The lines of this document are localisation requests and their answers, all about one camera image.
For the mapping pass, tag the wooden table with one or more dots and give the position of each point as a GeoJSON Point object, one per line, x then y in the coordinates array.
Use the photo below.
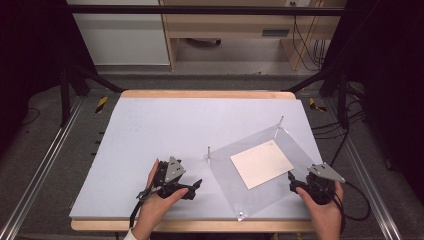
{"type": "Point", "coordinates": [206, 94]}

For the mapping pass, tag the person's left hand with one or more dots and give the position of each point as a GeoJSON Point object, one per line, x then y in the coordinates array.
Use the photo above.
{"type": "Point", "coordinates": [155, 208]}

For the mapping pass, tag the person's right hand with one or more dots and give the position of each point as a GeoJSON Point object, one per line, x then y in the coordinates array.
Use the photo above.
{"type": "Point", "coordinates": [326, 216]}

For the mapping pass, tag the white table mat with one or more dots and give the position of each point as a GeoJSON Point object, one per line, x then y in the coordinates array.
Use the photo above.
{"type": "Point", "coordinates": [150, 133]}

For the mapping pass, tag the black horizontal frame bar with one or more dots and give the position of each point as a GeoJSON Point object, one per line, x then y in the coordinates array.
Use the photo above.
{"type": "Point", "coordinates": [200, 10]}

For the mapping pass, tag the yellow clamp left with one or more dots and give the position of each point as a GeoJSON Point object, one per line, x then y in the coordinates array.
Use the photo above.
{"type": "Point", "coordinates": [101, 104]}

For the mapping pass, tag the painting print card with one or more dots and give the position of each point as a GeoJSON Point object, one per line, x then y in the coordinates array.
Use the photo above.
{"type": "Point", "coordinates": [261, 164]}

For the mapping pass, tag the clear acrylic photo frame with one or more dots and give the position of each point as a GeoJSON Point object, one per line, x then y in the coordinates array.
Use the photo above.
{"type": "Point", "coordinates": [230, 186]}

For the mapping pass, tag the aluminium floor rail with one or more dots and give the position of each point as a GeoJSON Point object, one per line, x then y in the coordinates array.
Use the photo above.
{"type": "Point", "coordinates": [40, 163]}
{"type": "Point", "coordinates": [370, 186]}

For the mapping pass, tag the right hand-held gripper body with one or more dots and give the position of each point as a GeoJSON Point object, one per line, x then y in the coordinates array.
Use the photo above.
{"type": "Point", "coordinates": [325, 173]}

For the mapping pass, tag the yellow clamp right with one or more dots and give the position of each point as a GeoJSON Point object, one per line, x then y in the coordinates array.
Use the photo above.
{"type": "Point", "coordinates": [313, 105]}

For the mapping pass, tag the wooden desk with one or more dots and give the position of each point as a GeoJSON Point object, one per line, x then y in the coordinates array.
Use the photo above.
{"type": "Point", "coordinates": [230, 23]}

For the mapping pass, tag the black metal stand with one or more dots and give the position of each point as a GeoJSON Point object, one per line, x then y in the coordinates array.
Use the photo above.
{"type": "Point", "coordinates": [342, 100]}
{"type": "Point", "coordinates": [65, 96]}

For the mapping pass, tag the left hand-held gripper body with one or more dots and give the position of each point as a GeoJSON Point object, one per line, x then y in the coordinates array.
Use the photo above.
{"type": "Point", "coordinates": [174, 170]}

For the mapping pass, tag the yellow clamp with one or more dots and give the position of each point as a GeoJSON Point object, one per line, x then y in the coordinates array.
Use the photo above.
{"type": "Point", "coordinates": [313, 105]}
{"type": "Point", "coordinates": [101, 104]}

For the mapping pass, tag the white cabinet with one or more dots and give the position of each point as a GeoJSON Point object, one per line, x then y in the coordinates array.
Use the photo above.
{"type": "Point", "coordinates": [123, 40]}

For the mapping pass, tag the black curtain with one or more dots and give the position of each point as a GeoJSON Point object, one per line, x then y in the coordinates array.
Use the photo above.
{"type": "Point", "coordinates": [33, 50]}
{"type": "Point", "coordinates": [390, 66]}

